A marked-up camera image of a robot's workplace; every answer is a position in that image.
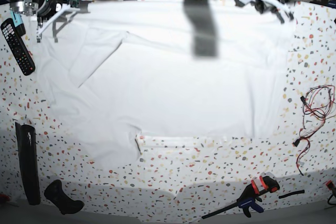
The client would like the white T-shirt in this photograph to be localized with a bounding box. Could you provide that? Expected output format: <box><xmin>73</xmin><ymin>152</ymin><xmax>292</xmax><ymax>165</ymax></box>
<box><xmin>32</xmin><ymin>1</ymin><xmax>296</xmax><ymax>169</ymax></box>

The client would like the light blue box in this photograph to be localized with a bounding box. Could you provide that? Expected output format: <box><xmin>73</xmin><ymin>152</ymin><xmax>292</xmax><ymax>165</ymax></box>
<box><xmin>11</xmin><ymin>10</ymin><xmax>26</xmax><ymax>37</ymax></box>

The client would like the orange clamp at table edge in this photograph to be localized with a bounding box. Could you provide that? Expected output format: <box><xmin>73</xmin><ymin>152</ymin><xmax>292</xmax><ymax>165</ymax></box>
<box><xmin>326</xmin><ymin>180</ymin><xmax>336</xmax><ymax>206</ymax></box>

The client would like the short black rod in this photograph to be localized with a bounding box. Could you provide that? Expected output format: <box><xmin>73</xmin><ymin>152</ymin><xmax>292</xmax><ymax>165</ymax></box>
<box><xmin>278</xmin><ymin>190</ymin><xmax>305</xmax><ymax>199</ymax></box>

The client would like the red and black wire bundle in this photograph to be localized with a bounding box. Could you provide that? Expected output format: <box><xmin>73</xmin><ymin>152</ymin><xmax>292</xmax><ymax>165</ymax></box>
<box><xmin>292</xmin><ymin>84</ymin><xmax>336</xmax><ymax>177</ymax></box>

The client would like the long black cylindrical case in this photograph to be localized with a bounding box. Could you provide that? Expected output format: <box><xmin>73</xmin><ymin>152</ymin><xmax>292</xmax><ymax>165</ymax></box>
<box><xmin>15</xmin><ymin>122</ymin><xmax>40</xmax><ymax>206</ymax></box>

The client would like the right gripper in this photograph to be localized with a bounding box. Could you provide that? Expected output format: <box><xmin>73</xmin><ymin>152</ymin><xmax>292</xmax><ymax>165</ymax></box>
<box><xmin>36</xmin><ymin>0</ymin><xmax>91</xmax><ymax>43</ymax></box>

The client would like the black and orange bar clamp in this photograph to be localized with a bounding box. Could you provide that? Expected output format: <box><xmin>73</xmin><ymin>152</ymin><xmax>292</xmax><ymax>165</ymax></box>
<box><xmin>202</xmin><ymin>176</ymin><xmax>280</xmax><ymax>219</ymax></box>

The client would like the black TV remote control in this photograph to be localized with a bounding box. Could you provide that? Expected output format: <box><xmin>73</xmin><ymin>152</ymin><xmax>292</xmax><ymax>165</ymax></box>
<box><xmin>1</xmin><ymin>18</ymin><xmax>35</xmax><ymax>76</ymax></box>

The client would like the black game controller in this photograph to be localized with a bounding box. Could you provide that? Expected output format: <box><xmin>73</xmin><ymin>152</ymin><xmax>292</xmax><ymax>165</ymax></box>
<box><xmin>44</xmin><ymin>179</ymin><xmax>85</xmax><ymax>215</ymax></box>

